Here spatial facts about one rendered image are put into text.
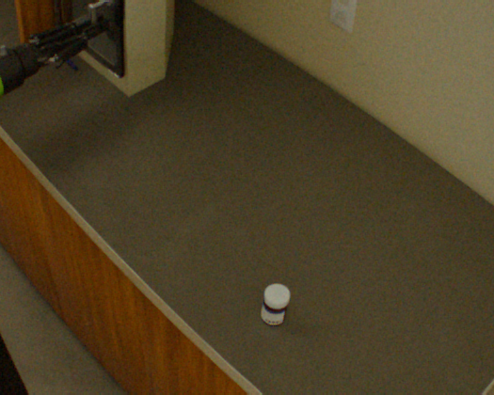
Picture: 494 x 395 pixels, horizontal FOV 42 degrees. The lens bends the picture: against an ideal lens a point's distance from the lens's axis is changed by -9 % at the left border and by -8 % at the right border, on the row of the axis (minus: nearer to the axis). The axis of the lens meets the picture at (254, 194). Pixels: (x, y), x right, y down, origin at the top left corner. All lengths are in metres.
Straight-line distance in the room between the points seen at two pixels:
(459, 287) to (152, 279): 0.60
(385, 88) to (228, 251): 0.57
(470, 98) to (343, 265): 0.46
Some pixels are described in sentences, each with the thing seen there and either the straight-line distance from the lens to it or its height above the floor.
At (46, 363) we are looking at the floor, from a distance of 2.31.
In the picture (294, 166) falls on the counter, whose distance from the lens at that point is 1.50.
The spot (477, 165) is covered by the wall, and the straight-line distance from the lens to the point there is 1.58.
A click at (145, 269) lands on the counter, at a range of 1.31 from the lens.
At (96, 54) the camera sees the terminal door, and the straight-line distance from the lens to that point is 1.69.
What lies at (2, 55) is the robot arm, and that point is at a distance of 1.43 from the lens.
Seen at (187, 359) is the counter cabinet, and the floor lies 0.73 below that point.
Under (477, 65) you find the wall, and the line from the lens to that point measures 1.46.
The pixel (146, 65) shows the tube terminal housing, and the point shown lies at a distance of 1.64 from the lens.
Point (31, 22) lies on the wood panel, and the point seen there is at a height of 1.01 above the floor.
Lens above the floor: 2.00
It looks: 48 degrees down
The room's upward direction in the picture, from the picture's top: 6 degrees clockwise
